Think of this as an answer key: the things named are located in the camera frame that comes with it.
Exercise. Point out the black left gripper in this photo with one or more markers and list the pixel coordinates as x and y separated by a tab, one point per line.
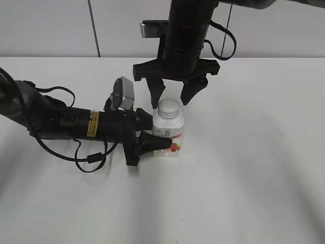
119	126

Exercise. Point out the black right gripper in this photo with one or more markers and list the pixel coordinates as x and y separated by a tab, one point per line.
178	65

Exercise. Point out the white bottle cap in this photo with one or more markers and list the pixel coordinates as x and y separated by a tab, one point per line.
168	108

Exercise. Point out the white yili changqing yogurt bottle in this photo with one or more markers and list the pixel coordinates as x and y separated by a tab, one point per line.
169	128

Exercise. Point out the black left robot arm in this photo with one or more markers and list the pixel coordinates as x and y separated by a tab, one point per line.
47	118

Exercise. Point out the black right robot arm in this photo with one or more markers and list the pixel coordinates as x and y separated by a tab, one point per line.
181	40

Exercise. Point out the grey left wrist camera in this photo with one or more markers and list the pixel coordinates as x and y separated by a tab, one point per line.
122	96

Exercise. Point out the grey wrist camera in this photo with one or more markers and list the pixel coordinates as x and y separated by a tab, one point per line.
122	96
153	28

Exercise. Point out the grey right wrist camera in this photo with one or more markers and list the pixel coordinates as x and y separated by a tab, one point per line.
153	28

